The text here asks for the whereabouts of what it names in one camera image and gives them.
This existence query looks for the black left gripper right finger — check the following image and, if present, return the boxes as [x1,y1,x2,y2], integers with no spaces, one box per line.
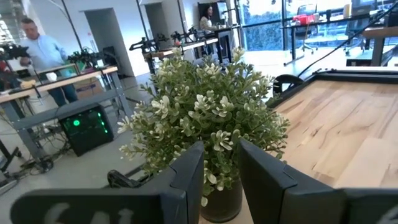
[238,139,398,224]

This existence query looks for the cardboard box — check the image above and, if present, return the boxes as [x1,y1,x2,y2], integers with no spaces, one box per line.
[73,77,105,100]

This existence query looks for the red box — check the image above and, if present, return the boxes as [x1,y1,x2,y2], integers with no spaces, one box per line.
[292,14,315,26]

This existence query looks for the artificial green plant in pot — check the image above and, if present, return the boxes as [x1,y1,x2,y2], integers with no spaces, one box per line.
[117,46,290,223]

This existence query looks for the black computer tower green lights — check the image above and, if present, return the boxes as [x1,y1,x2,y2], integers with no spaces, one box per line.
[58,104,114,157]

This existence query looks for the person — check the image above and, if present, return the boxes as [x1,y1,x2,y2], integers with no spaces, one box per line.
[18,17,78,106]
[198,4,218,32]

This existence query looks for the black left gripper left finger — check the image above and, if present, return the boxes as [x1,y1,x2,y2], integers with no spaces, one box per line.
[9,141,205,224]

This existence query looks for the black overhead gantry frame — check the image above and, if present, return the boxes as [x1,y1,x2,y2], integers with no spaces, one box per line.
[60,0,83,52]

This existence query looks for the wooden-top workbench with grey legs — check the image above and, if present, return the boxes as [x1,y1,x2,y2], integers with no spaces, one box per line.
[0,65,133,162]

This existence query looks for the wooden-top workbench with robot arms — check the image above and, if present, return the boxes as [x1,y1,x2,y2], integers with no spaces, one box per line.
[129,26,233,75]

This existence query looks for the black desk by window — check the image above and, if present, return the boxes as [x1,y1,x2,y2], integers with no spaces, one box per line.
[281,12,386,66]

